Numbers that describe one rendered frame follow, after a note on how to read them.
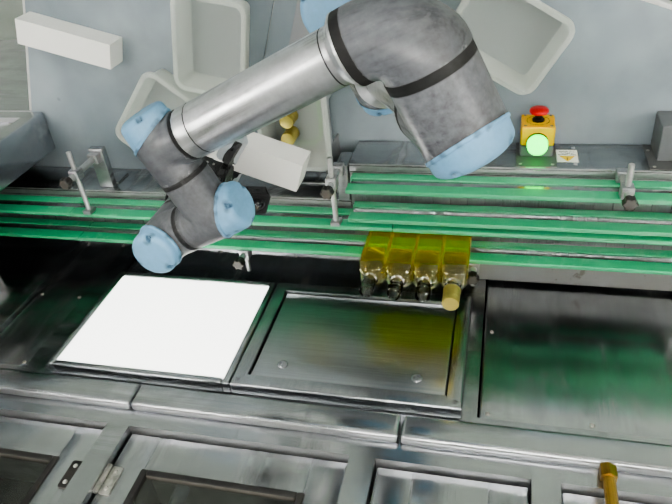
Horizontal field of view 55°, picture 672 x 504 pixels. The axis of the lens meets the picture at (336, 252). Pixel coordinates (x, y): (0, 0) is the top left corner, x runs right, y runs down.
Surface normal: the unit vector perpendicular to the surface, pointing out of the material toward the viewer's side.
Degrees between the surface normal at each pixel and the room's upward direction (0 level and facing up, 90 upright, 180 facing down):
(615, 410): 90
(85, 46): 0
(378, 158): 90
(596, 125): 0
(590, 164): 90
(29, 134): 90
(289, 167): 0
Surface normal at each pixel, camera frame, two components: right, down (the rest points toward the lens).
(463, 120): 0.09, 0.43
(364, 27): -0.36, 0.07
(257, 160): -0.22, 0.58
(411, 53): -0.24, 0.37
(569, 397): -0.09, -0.82
